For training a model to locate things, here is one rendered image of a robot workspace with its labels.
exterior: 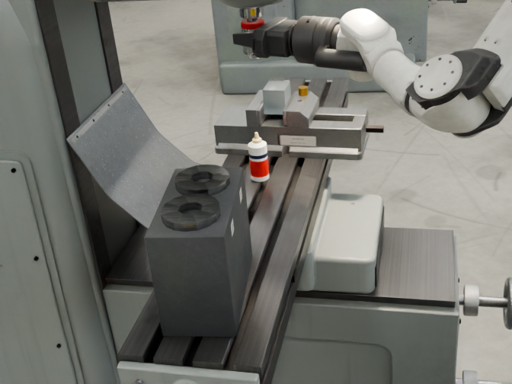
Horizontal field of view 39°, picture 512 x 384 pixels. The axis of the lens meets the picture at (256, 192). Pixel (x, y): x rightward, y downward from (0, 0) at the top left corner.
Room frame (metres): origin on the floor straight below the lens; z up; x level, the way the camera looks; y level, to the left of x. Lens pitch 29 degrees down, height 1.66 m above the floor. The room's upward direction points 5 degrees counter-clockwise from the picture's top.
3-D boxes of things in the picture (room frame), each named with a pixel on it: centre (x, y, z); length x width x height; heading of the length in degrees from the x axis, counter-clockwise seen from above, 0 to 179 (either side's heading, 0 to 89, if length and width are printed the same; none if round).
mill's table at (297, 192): (1.41, -0.03, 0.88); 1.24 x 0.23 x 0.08; 165
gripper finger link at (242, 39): (1.37, -0.01, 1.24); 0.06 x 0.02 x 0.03; 57
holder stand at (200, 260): (0.99, 0.09, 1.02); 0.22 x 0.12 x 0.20; 171
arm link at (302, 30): (1.35, -0.10, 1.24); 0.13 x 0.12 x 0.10; 147
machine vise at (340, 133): (1.56, -0.10, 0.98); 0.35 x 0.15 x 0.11; 72
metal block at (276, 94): (1.57, -0.07, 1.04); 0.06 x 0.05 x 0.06; 162
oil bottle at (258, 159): (1.39, -0.01, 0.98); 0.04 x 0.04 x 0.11
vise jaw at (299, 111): (1.55, -0.12, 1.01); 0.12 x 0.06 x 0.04; 162
